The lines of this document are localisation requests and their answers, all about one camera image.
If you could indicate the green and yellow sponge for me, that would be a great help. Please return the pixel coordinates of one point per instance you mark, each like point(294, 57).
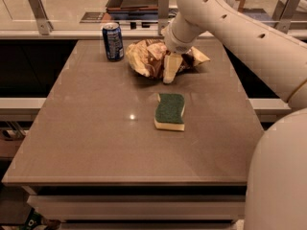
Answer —
point(169, 112)

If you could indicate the middle metal glass bracket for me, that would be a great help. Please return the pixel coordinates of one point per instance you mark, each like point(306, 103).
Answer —
point(163, 13)

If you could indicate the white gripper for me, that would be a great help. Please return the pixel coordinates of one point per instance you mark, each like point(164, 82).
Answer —
point(176, 43)

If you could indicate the brown table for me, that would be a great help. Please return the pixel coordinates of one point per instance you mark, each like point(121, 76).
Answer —
point(94, 156)

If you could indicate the brown chip bag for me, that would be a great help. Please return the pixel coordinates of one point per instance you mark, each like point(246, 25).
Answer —
point(146, 57)

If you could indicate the right metal glass bracket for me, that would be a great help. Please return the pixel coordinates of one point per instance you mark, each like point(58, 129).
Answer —
point(283, 15)

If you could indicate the left metal glass bracket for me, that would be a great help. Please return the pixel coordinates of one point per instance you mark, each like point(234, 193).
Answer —
point(42, 21)

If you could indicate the blue soda can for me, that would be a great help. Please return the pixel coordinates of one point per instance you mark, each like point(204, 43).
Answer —
point(112, 37)

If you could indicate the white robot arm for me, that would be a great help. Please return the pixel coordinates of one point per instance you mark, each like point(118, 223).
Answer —
point(277, 179)

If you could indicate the metal glass bracket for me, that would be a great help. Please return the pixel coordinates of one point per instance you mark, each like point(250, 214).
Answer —
point(42, 21)
point(163, 13)
point(283, 15)

